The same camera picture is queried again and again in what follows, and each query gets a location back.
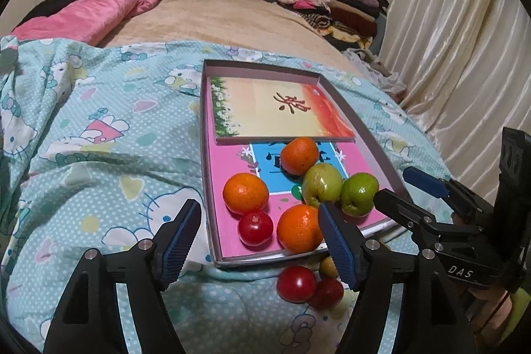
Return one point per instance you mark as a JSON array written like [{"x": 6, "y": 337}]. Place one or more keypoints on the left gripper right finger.
[{"x": 431, "y": 317}]

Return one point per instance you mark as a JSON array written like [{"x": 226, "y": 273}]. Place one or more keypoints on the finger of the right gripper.
[
  {"x": 468, "y": 205},
  {"x": 424, "y": 228}
]

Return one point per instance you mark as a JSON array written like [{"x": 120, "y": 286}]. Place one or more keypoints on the oval green jujube fruit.
[{"x": 359, "y": 194}]

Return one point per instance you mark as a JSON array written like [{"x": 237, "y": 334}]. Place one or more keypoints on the round green jujube fruit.
[{"x": 321, "y": 183}]

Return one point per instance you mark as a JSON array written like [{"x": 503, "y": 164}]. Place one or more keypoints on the orange tangerine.
[
  {"x": 298, "y": 229},
  {"x": 299, "y": 155},
  {"x": 244, "y": 193}
]

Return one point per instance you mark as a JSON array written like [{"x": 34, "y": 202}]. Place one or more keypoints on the red cherry tomato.
[
  {"x": 328, "y": 293},
  {"x": 296, "y": 284},
  {"x": 255, "y": 229}
]

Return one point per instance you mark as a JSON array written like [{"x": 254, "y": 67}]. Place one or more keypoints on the brown longan near tomatoes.
[{"x": 328, "y": 268}]

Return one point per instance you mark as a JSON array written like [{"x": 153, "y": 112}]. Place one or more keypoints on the pink book in tray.
[{"x": 238, "y": 240}]

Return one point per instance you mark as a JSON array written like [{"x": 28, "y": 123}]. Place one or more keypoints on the basket with white cloth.
[{"x": 374, "y": 70}]

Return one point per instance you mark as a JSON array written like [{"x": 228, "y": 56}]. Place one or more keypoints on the orange tangerine on blue label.
[{"x": 299, "y": 155}]

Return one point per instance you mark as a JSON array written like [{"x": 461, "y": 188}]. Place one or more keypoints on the cream curtain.
[{"x": 466, "y": 64}]

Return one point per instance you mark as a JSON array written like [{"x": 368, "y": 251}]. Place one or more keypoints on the blue hello kitty quilt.
[{"x": 99, "y": 146}]

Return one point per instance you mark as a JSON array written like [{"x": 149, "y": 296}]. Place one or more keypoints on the orange tangerine at tray edge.
[{"x": 244, "y": 193}]

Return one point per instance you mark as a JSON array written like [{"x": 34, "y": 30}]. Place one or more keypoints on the stack of folded clothes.
[{"x": 344, "y": 24}]

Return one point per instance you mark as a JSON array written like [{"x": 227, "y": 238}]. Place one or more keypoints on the yellow orange book in tray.
[{"x": 252, "y": 109}]

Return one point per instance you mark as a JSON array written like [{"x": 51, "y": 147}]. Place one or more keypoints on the beige bed sheet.
[{"x": 253, "y": 24}]

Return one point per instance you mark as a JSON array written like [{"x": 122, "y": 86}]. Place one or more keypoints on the black garment on bed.
[{"x": 46, "y": 8}]

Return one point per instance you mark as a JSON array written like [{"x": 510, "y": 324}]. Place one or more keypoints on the pink quilt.
[{"x": 87, "y": 21}]

